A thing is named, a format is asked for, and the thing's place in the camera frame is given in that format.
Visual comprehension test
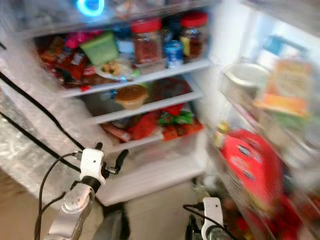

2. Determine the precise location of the orange plastic bowl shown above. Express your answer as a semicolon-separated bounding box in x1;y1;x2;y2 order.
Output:
114;85;150;111

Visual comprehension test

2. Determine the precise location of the fridge door with shelves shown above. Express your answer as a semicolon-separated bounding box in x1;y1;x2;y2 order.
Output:
205;0;320;240

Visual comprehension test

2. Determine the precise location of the white fridge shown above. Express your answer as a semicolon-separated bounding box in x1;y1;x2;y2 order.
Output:
5;0;226;206

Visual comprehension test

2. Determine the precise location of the red orange food packet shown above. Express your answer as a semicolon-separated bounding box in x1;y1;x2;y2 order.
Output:
102;107;203;143

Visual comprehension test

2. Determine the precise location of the green and red packet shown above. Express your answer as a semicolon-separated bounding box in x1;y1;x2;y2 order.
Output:
157;110;196;126

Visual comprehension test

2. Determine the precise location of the clear bubble wrap sheet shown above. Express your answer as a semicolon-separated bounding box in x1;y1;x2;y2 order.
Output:
0;70;96;201

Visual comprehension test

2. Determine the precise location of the white plate of food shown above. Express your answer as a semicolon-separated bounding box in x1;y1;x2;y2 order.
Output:
95;57;138;81

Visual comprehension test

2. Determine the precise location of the dark brown pot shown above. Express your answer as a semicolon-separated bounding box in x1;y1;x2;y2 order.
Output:
150;76;192;101

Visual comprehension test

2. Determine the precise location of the red snack packet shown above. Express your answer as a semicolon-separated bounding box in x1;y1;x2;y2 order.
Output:
40;35;101;88

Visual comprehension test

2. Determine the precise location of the green plastic container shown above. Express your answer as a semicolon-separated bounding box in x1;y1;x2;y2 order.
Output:
80;31;120;66

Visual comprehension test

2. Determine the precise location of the yellow lid jar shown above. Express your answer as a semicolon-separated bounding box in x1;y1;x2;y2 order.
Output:
212;122;231;148

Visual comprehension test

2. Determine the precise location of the pink snack packet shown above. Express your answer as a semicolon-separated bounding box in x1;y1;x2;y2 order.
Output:
65;30;101;48

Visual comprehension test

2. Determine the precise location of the red lid glass jar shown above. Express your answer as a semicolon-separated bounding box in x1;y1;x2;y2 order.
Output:
131;18;163;68
180;11;209;62

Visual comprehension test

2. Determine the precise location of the blue drink can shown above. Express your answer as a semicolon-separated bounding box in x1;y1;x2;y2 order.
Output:
164;40;184;68

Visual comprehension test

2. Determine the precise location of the large red bag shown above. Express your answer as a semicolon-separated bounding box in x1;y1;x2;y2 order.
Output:
220;129;283;216

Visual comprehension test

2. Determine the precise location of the steel bowl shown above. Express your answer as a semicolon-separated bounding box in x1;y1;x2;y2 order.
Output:
222;62;272;96

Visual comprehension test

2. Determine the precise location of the orange yellow food packet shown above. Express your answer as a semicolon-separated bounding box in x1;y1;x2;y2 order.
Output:
255;57;313;118

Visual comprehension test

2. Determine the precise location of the blue packet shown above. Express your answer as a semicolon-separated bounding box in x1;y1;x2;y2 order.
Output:
265;35;306;56

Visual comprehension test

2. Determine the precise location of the black strap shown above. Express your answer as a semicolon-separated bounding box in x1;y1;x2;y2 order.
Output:
0;72;82;152
0;112;82;174

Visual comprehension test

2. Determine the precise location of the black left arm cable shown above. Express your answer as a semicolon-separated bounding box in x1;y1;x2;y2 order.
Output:
34;151;83;240

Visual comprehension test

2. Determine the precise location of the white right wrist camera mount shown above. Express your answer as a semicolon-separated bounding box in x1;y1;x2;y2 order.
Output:
201;197;225;238

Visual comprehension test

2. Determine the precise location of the blue ring light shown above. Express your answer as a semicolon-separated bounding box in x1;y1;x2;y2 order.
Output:
76;0;106;17

